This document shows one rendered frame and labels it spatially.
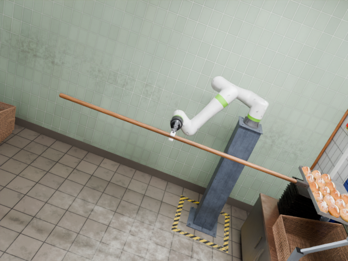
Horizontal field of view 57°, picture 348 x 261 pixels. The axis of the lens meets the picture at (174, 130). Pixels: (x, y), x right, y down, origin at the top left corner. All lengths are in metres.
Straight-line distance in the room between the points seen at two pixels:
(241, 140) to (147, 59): 1.25
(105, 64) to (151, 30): 0.61
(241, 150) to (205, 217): 0.83
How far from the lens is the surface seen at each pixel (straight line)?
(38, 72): 3.83
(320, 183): 2.49
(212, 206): 3.26
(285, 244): 2.62
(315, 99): 3.46
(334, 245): 2.21
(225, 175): 3.06
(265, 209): 3.10
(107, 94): 3.56
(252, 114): 2.84
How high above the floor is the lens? 2.16
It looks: 25 degrees down
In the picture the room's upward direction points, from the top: 21 degrees clockwise
